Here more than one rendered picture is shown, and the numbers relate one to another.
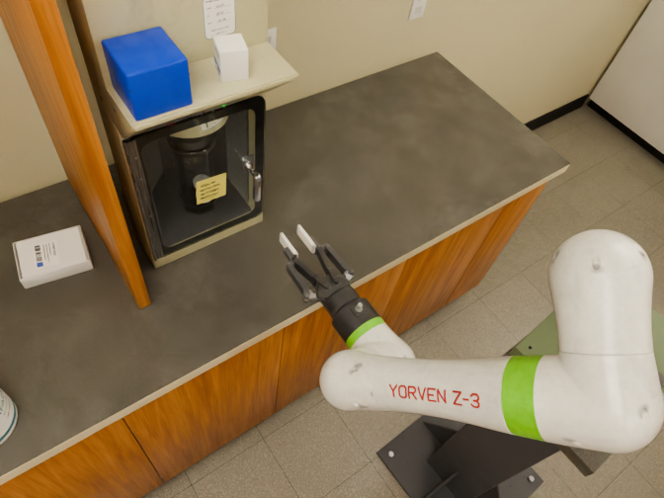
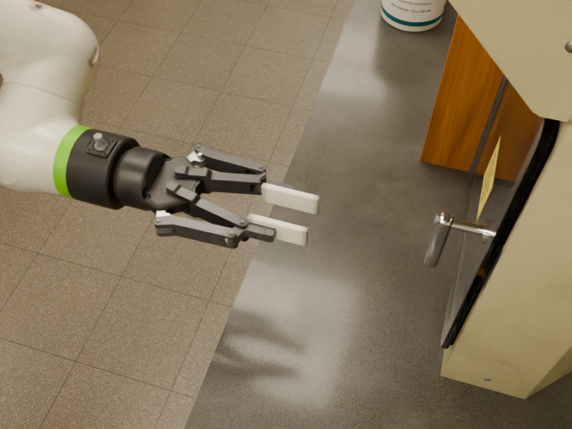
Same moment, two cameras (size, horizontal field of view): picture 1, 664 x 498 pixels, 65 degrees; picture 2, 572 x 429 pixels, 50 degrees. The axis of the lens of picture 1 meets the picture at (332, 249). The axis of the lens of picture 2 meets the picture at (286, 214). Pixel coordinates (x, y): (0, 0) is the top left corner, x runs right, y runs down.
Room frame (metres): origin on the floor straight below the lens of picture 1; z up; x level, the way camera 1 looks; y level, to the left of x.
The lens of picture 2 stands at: (1.08, -0.12, 1.73)
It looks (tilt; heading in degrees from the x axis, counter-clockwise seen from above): 54 degrees down; 152
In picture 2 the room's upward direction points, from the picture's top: straight up
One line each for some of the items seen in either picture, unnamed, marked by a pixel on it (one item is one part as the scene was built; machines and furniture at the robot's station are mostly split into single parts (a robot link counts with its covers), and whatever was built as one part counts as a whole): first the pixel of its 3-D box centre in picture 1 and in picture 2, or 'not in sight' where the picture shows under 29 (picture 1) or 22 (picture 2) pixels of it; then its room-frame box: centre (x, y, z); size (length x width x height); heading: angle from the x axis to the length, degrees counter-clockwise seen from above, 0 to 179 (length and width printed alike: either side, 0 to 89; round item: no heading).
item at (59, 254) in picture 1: (53, 256); not in sight; (0.64, 0.68, 0.96); 0.16 x 0.12 x 0.04; 126
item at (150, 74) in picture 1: (148, 73); not in sight; (0.68, 0.35, 1.56); 0.10 x 0.10 x 0.09; 45
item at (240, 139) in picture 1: (206, 183); (497, 164); (0.78, 0.32, 1.19); 0.30 x 0.01 x 0.40; 135
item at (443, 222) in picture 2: (253, 182); (453, 243); (0.84, 0.22, 1.17); 0.05 x 0.03 x 0.10; 45
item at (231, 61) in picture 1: (230, 57); not in sight; (0.78, 0.25, 1.54); 0.05 x 0.05 x 0.06; 30
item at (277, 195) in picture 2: (289, 247); (290, 198); (0.69, 0.10, 1.15); 0.07 x 0.01 x 0.03; 45
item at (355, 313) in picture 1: (356, 318); (107, 168); (0.54, -0.08, 1.15); 0.09 x 0.06 x 0.12; 135
